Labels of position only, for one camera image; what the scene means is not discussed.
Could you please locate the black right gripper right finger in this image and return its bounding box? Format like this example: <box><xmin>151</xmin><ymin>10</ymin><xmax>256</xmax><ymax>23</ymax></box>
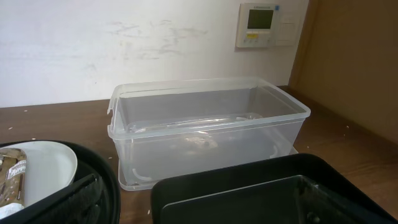
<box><xmin>295</xmin><ymin>175</ymin><xmax>382</xmax><ymax>224</ymax></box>

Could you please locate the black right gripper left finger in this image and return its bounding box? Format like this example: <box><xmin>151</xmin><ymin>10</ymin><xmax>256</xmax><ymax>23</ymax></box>
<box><xmin>18</xmin><ymin>173</ymin><xmax>108</xmax><ymax>224</ymax></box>

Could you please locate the white tissue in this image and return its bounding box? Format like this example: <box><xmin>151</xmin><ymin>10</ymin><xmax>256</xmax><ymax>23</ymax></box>
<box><xmin>0</xmin><ymin>203</ymin><xmax>24</xmax><ymax>219</ymax></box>

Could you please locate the brown snack wrapper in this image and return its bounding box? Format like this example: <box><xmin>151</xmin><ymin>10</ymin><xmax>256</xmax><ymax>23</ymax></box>
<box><xmin>1</xmin><ymin>147</ymin><xmax>27</xmax><ymax>207</ymax></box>

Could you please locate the clear plastic waste bin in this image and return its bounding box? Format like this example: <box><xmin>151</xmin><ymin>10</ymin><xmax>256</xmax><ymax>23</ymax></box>
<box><xmin>108</xmin><ymin>77</ymin><xmax>311</xmax><ymax>191</ymax></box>

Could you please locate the round black tray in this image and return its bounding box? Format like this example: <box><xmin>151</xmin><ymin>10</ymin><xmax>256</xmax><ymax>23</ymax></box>
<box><xmin>1</xmin><ymin>141</ymin><xmax>121</xmax><ymax>224</ymax></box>

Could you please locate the white round plate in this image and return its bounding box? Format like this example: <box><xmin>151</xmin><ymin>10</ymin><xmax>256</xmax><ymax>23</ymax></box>
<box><xmin>10</xmin><ymin>141</ymin><xmax>78</xmax><ymax>207</ymax></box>

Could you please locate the black rectangular tray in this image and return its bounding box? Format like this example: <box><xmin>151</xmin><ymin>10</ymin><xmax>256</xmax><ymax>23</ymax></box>
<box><xmin>150</xmin><ymin>154</ymin><xmax>396</xmax><ymax>224</ymax></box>

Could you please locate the brown wooden side panel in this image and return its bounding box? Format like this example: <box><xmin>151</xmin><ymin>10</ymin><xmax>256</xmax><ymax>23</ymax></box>
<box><xmin>289</xmin><ymin>0</ymin><xmax>397</xmax><ymax>142</ymax></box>

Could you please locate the wall thermostat control panel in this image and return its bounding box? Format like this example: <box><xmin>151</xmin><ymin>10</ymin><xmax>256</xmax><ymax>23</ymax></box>
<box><xmin>235</xmin><ymin>1</ymin><xmax>300</xmax><ymax>49</ymax></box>

